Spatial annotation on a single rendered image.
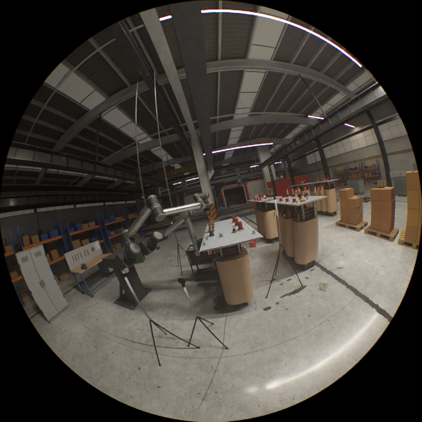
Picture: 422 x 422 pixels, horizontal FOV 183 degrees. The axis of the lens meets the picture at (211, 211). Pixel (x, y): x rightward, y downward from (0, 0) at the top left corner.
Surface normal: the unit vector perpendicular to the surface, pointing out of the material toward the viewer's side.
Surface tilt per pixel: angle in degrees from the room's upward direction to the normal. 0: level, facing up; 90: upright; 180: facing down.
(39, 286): 90
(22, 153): 90
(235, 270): 90
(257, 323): 0
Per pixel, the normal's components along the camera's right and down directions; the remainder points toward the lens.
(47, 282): 0.97, -0.22
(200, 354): -0.22, -0.97
